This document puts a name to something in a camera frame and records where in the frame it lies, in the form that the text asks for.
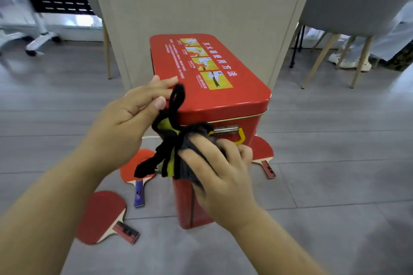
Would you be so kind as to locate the beige wooden table panel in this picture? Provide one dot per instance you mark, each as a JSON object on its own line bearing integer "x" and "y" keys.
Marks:
{"x": 209, "y": 1}

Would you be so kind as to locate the red metal box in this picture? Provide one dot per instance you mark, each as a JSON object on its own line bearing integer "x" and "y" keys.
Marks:
{"x": 213, "y": 97}

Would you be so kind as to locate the person's left hand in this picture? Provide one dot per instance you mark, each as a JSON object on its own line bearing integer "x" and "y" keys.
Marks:
{"x": 119, "y": 126}

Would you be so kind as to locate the black and yellow cloth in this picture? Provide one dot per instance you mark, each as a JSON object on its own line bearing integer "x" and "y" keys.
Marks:
{"x": 176, "y": 99}

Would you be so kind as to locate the black drawer unit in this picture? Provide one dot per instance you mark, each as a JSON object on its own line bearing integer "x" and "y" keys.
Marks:
{"x": 61, "y": 4}

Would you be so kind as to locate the person's left forearm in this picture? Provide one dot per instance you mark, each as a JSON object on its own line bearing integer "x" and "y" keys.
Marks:
{"x": 42, "y": 216}

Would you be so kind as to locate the person's left thumb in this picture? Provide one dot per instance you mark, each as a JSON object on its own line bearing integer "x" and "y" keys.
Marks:
{"x": 151, "y": 108}

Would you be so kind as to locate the person's right hand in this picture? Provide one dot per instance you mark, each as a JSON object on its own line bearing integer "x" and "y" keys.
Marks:
{"x": 226, "y": 184}

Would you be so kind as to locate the white wheeled rack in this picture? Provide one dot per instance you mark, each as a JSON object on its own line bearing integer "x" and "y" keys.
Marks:
{"x": 40, "y": 31}

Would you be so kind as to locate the person's right middle finger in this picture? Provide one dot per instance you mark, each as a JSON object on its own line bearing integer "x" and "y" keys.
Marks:
{"x": 230, "y": 147}

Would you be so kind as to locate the person's left middle finger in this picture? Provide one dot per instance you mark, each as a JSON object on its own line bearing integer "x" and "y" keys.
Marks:
{"x": 155, "y": 78}

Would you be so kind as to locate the camouflage fabric item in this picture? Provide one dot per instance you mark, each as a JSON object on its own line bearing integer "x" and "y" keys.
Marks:
{"x": 401, "y": 59}

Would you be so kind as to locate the person's right thumb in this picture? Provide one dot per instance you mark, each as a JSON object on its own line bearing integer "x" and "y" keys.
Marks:
{"x": 193, "y": 165}

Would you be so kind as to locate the black metal leg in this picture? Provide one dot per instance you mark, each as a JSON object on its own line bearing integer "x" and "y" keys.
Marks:
{"x": 296, "y": 46}

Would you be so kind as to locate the person's right forearm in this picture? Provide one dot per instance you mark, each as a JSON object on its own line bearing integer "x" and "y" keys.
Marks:
{"x": 274, "y": 245}

